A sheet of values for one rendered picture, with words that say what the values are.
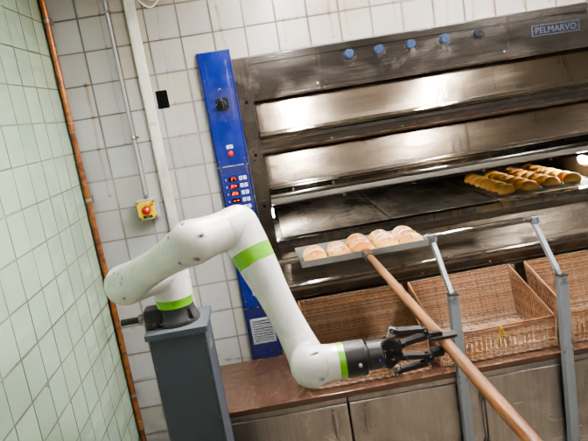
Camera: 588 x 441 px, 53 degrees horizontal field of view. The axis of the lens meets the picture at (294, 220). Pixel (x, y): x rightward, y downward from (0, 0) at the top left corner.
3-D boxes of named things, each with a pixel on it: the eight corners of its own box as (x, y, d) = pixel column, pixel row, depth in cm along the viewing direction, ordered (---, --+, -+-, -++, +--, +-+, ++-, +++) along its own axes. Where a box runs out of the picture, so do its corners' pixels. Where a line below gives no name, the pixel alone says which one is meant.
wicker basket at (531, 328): (411, 330, 316) (404, 281, 311) (514, 311, 319) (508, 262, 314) (440, 369, 269) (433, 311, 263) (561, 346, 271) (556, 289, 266)
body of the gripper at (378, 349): (361, 335, 155) (395, 329, 156) (365, 365, 157) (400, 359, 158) (367, 346, 148) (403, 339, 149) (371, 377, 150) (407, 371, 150)
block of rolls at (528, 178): (462, 182, 383) (461, 174, 382) (534, 170, 385) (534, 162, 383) (500, 196, 323) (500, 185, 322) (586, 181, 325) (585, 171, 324)
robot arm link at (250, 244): (199, 221, 170) (221, 203, 162) (232, 211, 179) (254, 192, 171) (228, 278, 168) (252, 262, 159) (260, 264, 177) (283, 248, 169)
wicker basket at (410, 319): (304, 349, 315) (295, 300, 309) (408, 331, 316) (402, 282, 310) (311, 392, 267) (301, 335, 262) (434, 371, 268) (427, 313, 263)
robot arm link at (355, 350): (350, 386, 148) (346, 352, 146) (342, 366, 159) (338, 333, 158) (374, 381, 148) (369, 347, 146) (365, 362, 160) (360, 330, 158)
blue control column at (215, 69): (264, 329, 513) (218, 76, 471) (283, 325, 513) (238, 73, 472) (271, 458, 323) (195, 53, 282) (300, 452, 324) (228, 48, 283)
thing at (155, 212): (141, 219, 298) (136, 199, 296) (161, 215, 298) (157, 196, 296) (138, 221, 290) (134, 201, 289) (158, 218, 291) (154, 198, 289)
